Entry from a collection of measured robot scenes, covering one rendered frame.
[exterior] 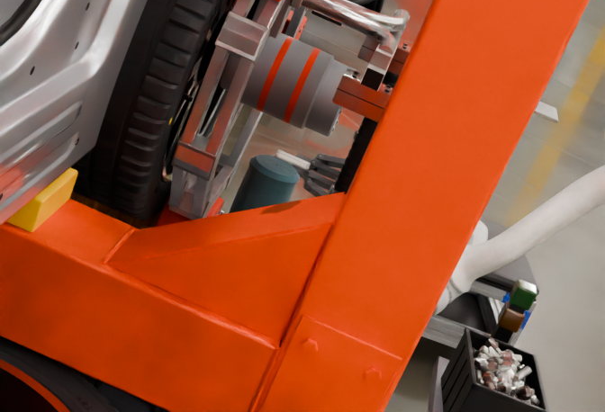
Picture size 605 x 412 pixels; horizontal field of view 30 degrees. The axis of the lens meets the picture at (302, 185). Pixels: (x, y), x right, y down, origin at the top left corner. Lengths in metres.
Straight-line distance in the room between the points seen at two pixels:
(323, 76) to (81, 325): 0.64
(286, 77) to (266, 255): 0.53
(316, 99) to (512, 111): 0.63
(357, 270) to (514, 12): 0.38
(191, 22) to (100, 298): 0.43
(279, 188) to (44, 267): 0.49
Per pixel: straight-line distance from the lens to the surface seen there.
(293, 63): 1.92
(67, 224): 1.59
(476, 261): 2.07
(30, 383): 1.57
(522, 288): 2.10
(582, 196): 2.10
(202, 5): 1.68
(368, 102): 1.77
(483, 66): 1.34
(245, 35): 1.70
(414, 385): 3.04
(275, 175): 1.86
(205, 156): 1.76
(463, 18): 1.33
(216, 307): 1.50
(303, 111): 1.92
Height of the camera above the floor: 1.40
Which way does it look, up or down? 21 degrees down
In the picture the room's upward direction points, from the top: 23 degrees clockwise
